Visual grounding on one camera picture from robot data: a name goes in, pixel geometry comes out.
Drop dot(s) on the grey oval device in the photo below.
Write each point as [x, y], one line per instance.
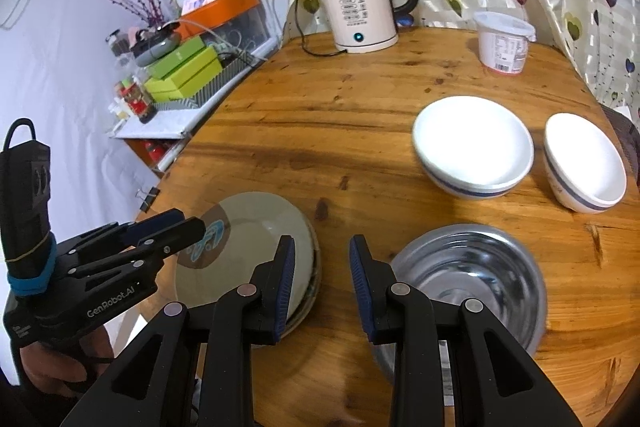
[157, 47]

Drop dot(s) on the red-label jar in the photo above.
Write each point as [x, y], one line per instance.
[139, 102]

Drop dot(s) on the dark glass jar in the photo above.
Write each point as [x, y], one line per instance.
[119, 44]

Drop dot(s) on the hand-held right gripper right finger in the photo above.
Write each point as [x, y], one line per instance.
[361, 287]

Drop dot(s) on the dark fabric chair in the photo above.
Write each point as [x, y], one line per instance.
[625, 137]

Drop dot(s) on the person's left hand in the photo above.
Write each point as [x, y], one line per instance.
[60, 372]

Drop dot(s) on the small red bottle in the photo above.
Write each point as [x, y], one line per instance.
[155, 152]

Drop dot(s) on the white plastic tub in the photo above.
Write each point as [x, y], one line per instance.
[502, 44]

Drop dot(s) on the large white blue-striped bowl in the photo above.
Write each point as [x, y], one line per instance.
[472, 142]

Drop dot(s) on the small white blue-striped bowl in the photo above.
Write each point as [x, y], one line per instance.
[585, 162]

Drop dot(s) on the white shelf board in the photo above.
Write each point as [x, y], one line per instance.
[155, 127]

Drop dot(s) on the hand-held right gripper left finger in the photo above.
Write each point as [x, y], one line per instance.
[285, 287]

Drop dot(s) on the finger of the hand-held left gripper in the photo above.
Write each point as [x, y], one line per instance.
[175, 239]
[155, 221]

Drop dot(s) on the dark green flat box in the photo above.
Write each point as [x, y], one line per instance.
[175, 57]

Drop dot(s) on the black binder clip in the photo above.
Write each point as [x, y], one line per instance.
[149, 199]

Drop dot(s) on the orange lidded plastic bin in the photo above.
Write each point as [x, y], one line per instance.
[220, 7]

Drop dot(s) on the stainless steel bowl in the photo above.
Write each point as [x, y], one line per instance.
[470, 267]

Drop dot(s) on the lime green box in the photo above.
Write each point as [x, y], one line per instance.
[190, 77]

